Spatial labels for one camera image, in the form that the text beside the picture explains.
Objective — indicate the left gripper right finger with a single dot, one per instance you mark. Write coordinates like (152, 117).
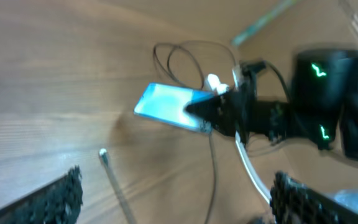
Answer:
(294, 202)

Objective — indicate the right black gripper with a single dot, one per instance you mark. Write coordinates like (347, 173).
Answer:
(248, 114)

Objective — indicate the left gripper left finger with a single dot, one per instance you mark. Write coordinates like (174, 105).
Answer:
(57, 202)

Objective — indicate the blue Samsung Galaxy smartphone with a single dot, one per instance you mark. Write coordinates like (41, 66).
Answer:
(167, 103)

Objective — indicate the white power strip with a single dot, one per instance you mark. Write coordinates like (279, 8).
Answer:
(214, 84)

